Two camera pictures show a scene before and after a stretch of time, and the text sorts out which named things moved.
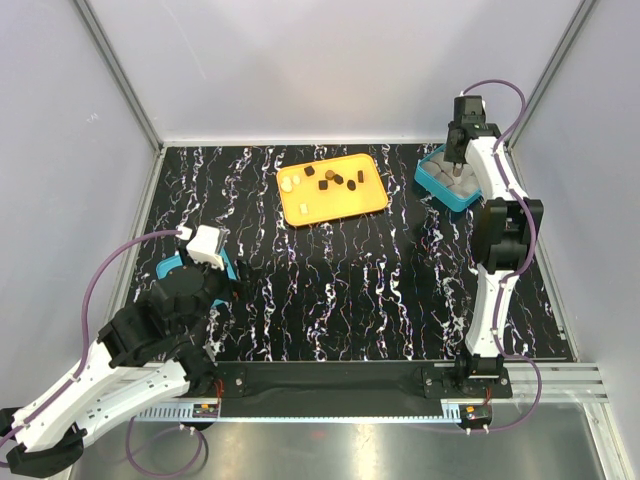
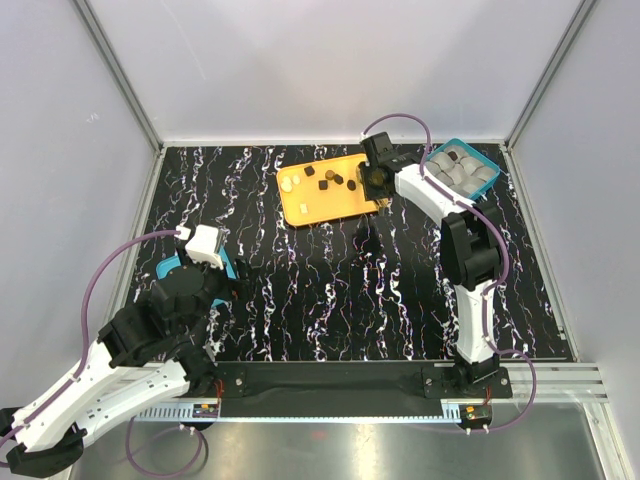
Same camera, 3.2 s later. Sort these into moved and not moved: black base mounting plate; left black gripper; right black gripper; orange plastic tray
Moved: right black gripper
Not moved: orange plastic tray; left black gripper; black base mounting plate
